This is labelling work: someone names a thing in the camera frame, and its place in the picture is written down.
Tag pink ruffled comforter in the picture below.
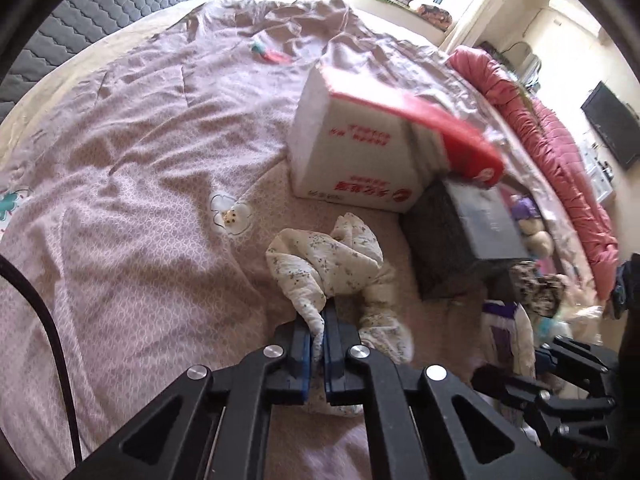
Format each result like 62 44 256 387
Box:
446 45 621 303

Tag clothes on window sill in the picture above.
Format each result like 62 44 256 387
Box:
360 0 453 31

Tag pale green wrapped packet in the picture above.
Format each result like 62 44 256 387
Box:
535 317 573 348

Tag leopard print cloth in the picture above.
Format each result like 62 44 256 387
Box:
510 260 568 318

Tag pink patterned quilt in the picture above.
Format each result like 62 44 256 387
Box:
0 0 606 480

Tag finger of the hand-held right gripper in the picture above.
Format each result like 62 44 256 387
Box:
537 336 621 396
472 365 616 456

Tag grey quilted headboard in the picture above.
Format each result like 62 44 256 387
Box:
0 0 238 126

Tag black cable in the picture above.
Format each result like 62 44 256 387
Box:
0 255 83 466

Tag black storage box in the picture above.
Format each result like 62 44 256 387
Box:
399 175 533 302

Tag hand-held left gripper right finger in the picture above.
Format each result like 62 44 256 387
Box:
322 305 576 480

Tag cream curtain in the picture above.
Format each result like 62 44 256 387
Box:
445 0 521 51

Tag red white tissue pack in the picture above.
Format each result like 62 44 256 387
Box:
286 62 505 213

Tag dark clothes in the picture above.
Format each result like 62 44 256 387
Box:
607 252 640 321

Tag beige plush toy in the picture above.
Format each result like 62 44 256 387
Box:
517 217 556 261

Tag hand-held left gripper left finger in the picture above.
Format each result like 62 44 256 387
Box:
65 317 316 480

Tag white cabinet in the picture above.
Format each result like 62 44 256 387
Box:
582 142 616 203

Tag white purple cloth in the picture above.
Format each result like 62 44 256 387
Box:
480 297 538 441

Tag white floral cloth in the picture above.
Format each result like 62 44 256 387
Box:
265 212 415 416

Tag black television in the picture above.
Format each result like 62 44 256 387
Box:
580 80 640 171

